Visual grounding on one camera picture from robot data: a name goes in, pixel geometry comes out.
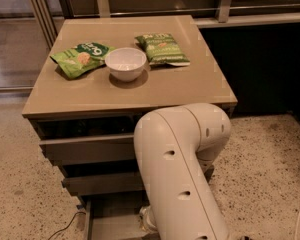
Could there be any silver green 7up can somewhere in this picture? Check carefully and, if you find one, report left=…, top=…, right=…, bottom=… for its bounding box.
left=139, top=206, right=154, bottom=226

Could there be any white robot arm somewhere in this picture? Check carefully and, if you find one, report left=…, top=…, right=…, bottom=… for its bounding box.
left=134, top=103, right=231, bottom=240

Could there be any top grey drawer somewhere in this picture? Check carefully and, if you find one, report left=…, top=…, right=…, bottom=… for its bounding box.
left=39, top=134, right=135, bottom=165

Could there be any grey drawer cabinet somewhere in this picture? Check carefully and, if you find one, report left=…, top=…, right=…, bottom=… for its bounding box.
left=21, top=15, right=238, bottom=240

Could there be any middle grey drawer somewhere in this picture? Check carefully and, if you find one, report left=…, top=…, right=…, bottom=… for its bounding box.
left=62, top=172, right=144, bottom=196

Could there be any bottom open grey drawer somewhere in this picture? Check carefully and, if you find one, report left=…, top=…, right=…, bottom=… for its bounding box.
left=83, top=191, right=160, bottom=240

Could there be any white bowl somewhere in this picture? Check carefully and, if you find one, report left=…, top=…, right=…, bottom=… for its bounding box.
left=105, top=47, right=147, bottom=82

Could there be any right green snack bag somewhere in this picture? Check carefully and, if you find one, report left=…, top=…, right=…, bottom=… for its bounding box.
left=135, top=33, right=190, bottom=66

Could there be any green snack bag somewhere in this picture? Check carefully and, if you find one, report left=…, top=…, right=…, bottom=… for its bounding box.
left=50, top=42, right=114, bottom=79
left=135, top=33, right=190, bottom=66

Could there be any left green snack bag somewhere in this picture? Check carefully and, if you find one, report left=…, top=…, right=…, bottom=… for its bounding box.
left=50, top=42, right=114, bottom=79

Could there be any black floor cable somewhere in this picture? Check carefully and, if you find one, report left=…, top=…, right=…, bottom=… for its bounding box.
left=47, top=211, right=87, bottom=240

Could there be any metal railing frame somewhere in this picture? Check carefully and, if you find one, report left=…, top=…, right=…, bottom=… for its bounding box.
left=30, top=0, right=300, bottom=44

